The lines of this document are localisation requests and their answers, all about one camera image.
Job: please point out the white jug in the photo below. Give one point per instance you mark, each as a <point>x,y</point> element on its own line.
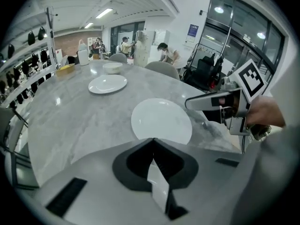
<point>82,54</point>

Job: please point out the black-framed glass window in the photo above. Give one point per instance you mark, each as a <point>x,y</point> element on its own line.
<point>246,32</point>

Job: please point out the person's right hand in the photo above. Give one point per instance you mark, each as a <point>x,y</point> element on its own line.
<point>266,112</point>

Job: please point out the white plate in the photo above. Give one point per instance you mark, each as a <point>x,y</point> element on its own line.
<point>161,119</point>
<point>107,84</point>

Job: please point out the white shelf rack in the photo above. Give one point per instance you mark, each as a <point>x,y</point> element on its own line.
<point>28,53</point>

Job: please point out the row of black bags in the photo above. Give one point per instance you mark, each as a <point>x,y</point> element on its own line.
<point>25,67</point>

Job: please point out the person's right forearm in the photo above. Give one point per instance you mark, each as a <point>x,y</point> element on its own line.
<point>267,177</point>

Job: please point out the black wheeled machine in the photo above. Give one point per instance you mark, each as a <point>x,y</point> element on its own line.
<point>204,72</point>

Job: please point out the white pole stand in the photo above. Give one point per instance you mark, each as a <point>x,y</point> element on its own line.
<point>51,39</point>

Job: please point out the white bowl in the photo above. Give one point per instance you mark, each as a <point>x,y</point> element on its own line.
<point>112,68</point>

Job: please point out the blue wall poster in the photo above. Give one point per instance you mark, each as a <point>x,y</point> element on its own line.
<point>192,32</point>

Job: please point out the grey chair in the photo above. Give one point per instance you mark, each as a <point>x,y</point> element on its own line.
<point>162,69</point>
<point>117,58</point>

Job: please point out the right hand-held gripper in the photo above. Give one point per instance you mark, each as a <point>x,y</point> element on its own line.
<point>252,80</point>

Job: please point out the ceiling strip light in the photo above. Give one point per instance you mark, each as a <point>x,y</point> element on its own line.
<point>88,25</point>
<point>104,13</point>

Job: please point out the yellow box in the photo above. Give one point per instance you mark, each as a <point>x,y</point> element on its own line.
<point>65,70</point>

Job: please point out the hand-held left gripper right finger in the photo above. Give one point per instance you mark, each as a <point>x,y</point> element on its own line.
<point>180,167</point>

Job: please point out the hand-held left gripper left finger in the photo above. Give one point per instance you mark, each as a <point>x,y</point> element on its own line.
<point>131,165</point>

